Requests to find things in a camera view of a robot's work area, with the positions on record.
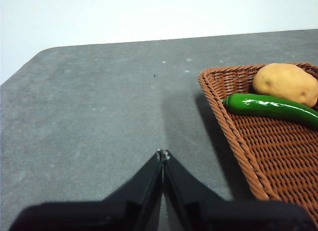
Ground yellow-brown potato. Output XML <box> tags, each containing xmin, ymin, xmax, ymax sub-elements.
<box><xmin>252</xmin><ymin>63</ymin><xmax>318</xmax><ymax>107</ymax></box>

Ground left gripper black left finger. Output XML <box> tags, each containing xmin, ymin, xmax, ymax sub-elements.
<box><xmin>8</xmin><ymin>149</ymin><xmax>164</xmax><ymax>231</ymax></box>

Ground brown woven wicker basket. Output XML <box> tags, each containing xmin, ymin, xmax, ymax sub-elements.
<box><xmin>198</xmin><ymin>62</ymin><xmax>318</xmax><ymax>217</ymax></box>

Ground green chili pepper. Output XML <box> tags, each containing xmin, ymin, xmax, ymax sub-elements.
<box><xmin>221</xmin><ymin>93</ymin><xmax>318</xmax><ymax>129</ymax></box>

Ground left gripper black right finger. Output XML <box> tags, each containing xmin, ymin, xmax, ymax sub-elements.
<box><xmin>163</xmin><ymin>149</ymin><xmax>318</xmax><ymax>231</ymax></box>

